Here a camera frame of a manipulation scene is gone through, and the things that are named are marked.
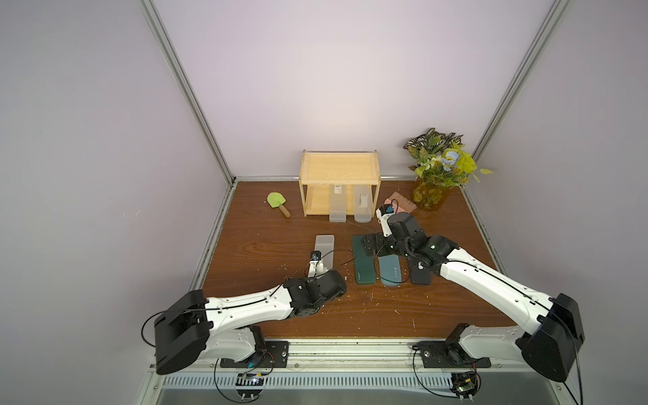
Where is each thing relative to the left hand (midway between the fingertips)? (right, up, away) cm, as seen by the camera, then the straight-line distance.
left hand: (331, 282), depth 82 cm
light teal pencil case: (+22, +2, +8) cm, 23 cm away
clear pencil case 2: (+3, +26, +27) cm, 38 cm away
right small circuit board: (+38, -25, -12) cm, 47 cm away
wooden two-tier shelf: (-4, +40, +16) cm, 44 cm away
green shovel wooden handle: (-26, +28, +32) cm, 50 cm away
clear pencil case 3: (+13, +26, +25) cm, 38 cm away
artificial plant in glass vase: (+42, +42, +13) cm, 61 cm away
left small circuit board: (-24, -27, -10) cm, 37 cm away
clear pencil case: (-2, +11, +10) cm, 15 cm away
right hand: (+14, +17, -4) cm, 22 cm away
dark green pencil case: (+12, +4, +8) cm, 15 cm away
